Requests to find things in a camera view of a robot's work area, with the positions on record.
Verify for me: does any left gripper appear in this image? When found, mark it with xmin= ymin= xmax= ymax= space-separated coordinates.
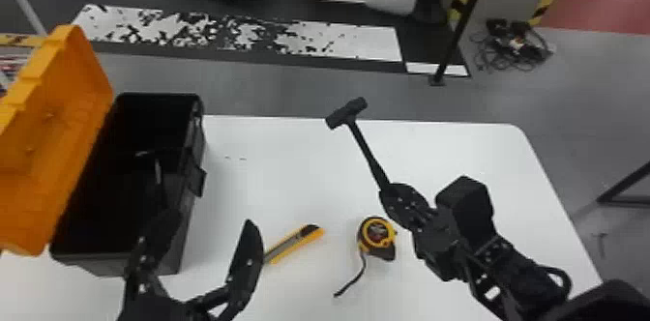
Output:
xmin=116 ymin=207 xmax=266 ymax=321

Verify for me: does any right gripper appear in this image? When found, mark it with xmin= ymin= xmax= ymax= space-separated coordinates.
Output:
xmin=378 ymin=182 xmax=481 ymax=283

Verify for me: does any black hammer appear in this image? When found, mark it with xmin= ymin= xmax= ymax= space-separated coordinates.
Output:
xmin=324 ymin=96 xmax=395 ymax=193

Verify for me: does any yellow tape measure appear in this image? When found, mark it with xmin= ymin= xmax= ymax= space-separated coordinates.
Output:
xmin=333 ymin=214 xmax=399 ymax=298

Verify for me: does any yellow utility knife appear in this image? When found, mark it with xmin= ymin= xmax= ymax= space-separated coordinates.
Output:
xmin=263 ymin=222 xmax=326 ymax=266

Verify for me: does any black tool box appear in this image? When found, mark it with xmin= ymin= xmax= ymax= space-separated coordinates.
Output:
xmin=0 ymin=24 xmax=208 ymax=278

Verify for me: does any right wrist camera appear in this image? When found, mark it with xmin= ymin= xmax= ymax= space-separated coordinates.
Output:
xmin=434 ymin=175 xmax=497 ymax=255

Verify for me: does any black cable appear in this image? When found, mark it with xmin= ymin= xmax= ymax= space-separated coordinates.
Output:
xmin=468 ymin=17 xmax=556 ymax=73

